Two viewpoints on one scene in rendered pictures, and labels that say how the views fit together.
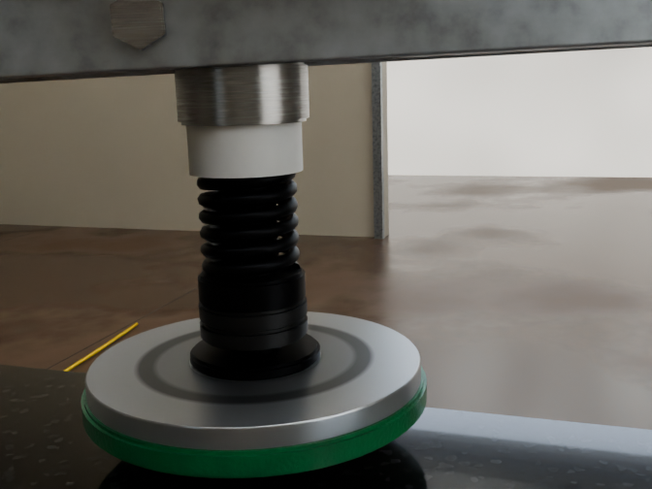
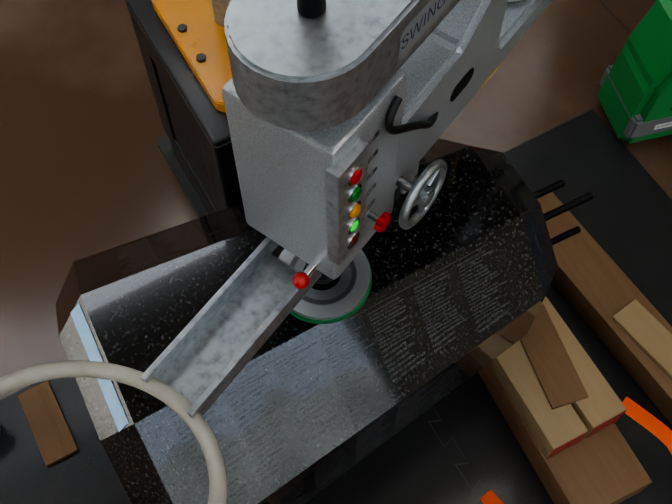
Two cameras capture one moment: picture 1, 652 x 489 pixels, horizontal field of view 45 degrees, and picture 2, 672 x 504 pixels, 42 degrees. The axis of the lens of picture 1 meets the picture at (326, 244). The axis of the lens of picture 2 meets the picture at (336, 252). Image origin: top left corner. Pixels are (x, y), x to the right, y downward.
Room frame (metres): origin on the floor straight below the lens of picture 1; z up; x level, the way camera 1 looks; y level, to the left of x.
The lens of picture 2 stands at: (1.09, -0.59, 2.61)
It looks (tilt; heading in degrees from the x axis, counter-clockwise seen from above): 62 degrees down; 132
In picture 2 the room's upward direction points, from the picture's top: 1 degrees counter-clockwise
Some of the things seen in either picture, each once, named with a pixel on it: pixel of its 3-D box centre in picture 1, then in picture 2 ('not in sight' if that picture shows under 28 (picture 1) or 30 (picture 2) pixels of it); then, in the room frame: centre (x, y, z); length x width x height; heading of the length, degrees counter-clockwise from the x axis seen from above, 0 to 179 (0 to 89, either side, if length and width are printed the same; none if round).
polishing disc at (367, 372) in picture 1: (256, 366); (322, 274); (0.48, 0.05, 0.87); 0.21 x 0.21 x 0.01
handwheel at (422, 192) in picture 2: not in sight; (407, 185); (0.59, 0.18, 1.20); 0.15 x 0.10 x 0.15; 95
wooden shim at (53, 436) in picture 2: not in sight; (47, 422); (-0.11, -0.56, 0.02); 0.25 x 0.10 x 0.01; 161
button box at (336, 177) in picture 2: not in sight; (346, 205); (0.60, -0.01, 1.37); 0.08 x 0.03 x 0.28; 95
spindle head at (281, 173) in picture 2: not in sight; (344, 130); (0.47, 0.13, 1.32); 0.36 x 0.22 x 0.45; 95
